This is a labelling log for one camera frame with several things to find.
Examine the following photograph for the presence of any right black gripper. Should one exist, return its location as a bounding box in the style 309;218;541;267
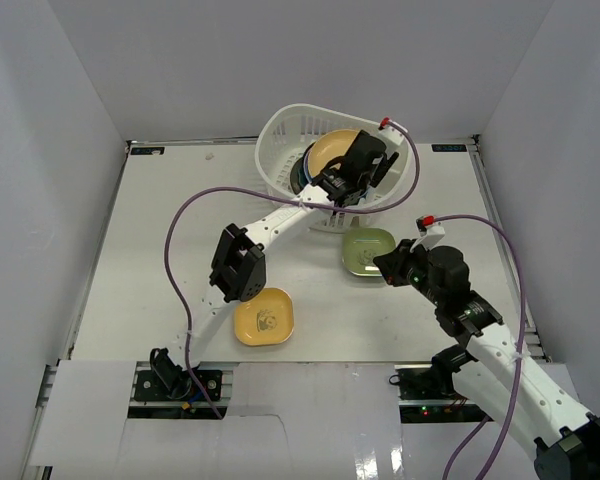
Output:
373;239;444;307

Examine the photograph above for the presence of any green square panda plate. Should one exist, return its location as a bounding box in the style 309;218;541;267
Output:
341;228;396;277

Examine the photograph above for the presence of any orange round plate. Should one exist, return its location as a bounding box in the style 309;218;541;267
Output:
314;129;360;171

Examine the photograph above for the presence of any teal scalloped round plate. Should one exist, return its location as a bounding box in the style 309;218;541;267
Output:
289;157;310;194

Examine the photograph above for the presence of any yellow square panda plate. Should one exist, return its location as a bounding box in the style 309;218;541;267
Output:
233;288;295;347

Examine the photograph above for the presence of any light blue round plate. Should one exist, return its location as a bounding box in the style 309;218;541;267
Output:
302;143;320;184

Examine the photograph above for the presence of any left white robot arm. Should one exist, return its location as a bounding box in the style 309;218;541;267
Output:
150;124;410;400

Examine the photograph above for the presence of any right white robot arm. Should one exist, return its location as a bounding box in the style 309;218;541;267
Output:
373;240;600;479

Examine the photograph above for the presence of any white plastic dish basket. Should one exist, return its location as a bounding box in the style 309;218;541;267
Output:
255;104;413;233

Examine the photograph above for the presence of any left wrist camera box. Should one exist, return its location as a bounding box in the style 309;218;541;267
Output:
378;117;405;149

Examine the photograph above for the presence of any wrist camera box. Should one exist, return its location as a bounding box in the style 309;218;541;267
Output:
378;117;405;149
411;215;445;251

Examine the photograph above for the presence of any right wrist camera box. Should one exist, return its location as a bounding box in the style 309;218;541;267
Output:
411;215;445;251

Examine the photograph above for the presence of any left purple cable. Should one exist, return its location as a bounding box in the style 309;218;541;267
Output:
163;119;422;419

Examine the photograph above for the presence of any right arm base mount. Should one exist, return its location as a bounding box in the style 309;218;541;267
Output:
388;365;485;425

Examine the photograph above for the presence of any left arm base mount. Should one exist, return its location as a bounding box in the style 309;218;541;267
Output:
127;369;231;420

